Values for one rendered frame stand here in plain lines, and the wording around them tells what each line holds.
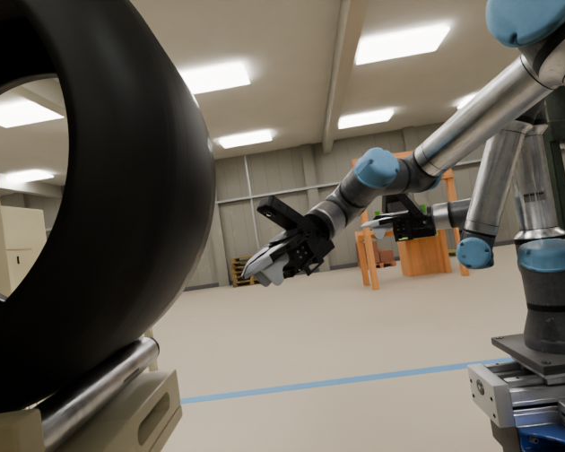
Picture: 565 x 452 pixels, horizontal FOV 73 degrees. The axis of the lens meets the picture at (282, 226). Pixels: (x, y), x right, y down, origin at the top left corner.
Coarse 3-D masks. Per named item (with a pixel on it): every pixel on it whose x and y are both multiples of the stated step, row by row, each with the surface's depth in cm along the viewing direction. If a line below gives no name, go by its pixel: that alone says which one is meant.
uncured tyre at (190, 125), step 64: (0, 0) 58; (64, 0) 38; (128, 0) 44; (0, 64) 66; (64, 64) 37; (128, 64) 39; (128, 128) 37; (192, 128) 48; (64, 192) 36; (128, 192) 37; (192, 192) 46; (64, 256) 36; (128, 256) 39; (192, 256) 54; (0, 320) 36; (64, 320) 37; (128, 320) 42; (0, 384) 37; (64, 384) 42
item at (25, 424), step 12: (36, 408) 28; (0, 420) 27; (12, 420) 26; (24, 420) 27; (36, 420) 28; (0, 432) 26; (12, 432) 26; (24, 432) 26; (36, 432) 27; (0, 444) 26; (12, 444) 26; (24, 444) 26; (36, 444) 27
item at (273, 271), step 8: (272, 248) 69; (264, 256) 66; (280, 256) 68; (288, 256) 69; (256, 264) 65; (264, 264) 65; (272, 264) 67; (280, 264) 68; (248, 272) 65; (256, 272) 65; (264, 272) 66; (272, 272) 67; (280, 272) 68; (272, 280) 66; (280, 280) 67
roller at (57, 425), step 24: (144, 336) 62; (120, 360) 51; (144, 360) 56; (72, 384) 42; (96, 384) 43; (120, 384) 48; (48, 408) 36; (72, 408) 38; (96, 408) 42; (48, 432) 34; (72, 432) 38
